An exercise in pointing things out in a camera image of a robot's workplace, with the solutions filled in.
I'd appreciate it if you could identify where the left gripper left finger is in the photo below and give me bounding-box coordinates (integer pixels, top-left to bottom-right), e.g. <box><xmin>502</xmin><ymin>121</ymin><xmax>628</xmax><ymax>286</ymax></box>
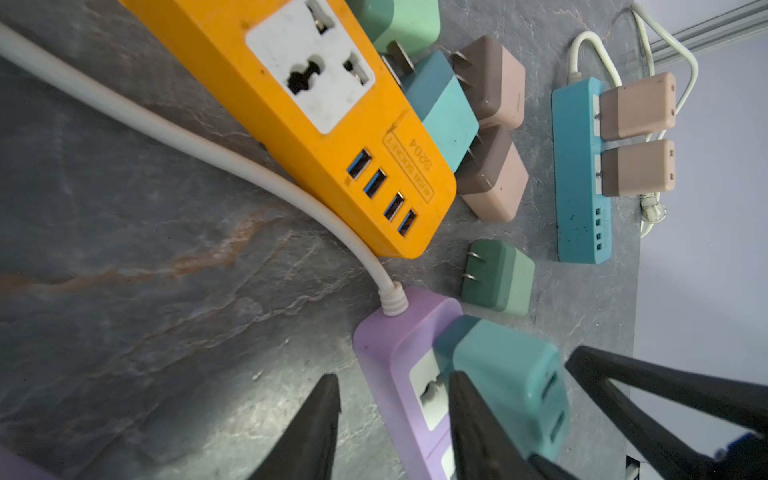
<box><xmin>249</xmin><ymin>373</ymin><xmax>341</xmax><ymax>479</ymax></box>

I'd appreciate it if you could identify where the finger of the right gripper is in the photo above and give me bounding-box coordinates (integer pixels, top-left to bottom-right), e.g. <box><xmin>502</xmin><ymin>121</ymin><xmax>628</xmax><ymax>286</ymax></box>
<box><xmin>565</xmin><ymin>344</ymin><xmax>768</xmax><ymax>480</ymax></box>

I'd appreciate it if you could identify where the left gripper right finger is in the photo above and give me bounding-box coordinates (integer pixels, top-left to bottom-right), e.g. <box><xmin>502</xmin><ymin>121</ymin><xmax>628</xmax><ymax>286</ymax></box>
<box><xmin>448</xmin><ymin>371</ymin><xmax>574</xmax><ymax>480</ymax></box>

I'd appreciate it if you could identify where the purple power strip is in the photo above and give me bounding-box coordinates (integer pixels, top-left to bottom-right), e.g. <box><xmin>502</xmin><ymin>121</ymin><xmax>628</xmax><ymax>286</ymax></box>
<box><xmin>353</xmin><ymin>287</ymin><xmax>463</xmax><ymax>479</ymax></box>

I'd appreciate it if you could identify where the green plug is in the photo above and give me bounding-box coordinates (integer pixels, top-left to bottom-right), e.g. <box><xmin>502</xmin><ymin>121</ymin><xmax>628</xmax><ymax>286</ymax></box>
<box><xmin>460</xmin><ymin>239</ymin><xmax>535</xmax><ymax>316</ymax></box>
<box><xmin>346</xmin><ymin>0</ymin><xmax>441</xmax><ymax>56</ymax></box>

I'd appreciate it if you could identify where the teal power strip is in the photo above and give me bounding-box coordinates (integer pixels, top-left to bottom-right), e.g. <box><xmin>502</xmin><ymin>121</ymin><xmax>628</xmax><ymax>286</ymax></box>
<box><xmin>552</xmin><ymin>77</ymin><xmax>612</xmax><ymax>265</ymax></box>

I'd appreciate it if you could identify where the pink plug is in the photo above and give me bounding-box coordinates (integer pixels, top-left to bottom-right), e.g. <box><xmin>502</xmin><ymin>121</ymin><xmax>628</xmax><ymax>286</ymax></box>
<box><xmin>598</xmin><ymin>73</ymin><xmax>676</xmax><ymax>141</ymax></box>
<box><xmin>597</xmin><ymin>139</ymin><xmax>676</xmax><ymax>197</ymax></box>

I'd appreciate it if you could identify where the pink plug adapter front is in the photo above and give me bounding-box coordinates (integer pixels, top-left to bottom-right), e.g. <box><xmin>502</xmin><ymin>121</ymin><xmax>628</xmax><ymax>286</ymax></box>
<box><xmin>455</xmin><ymin>126</ymin><xmax>529</xmax><ymax>223</ymax></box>

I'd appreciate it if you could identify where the pink plug adapter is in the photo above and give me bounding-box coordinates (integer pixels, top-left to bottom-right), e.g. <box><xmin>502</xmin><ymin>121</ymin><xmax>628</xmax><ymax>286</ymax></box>
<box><xmin>455</xmin><ymin>126</ymin><xmax>529</xmax><ymax>223</ymax></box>
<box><xmin>451</xmin><ymin>35</ymin><xmax>526</xmax><ymax>130</ymax></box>

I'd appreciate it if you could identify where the orange power strip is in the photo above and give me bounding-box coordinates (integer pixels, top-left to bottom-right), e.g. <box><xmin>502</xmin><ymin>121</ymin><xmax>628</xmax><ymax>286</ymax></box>
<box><xmin>126</xmin><ymin>1</ymin><xmax>456</xmax><ymax>259</ymax></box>

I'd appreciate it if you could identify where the white tangled cables left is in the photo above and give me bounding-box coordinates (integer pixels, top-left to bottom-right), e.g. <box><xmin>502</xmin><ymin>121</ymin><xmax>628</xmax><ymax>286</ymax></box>
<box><xmin>0</xmin><ymin>20</ymin><xmax>412</xmax><ymax>318</ymax></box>

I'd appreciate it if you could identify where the white cable of teal strip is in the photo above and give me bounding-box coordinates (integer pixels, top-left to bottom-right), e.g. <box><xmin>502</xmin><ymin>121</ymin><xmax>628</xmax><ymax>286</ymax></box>
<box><xmin>566</xmin><ymin>2</ymin><xmax>701</xmax><ymax>240</ymax></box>

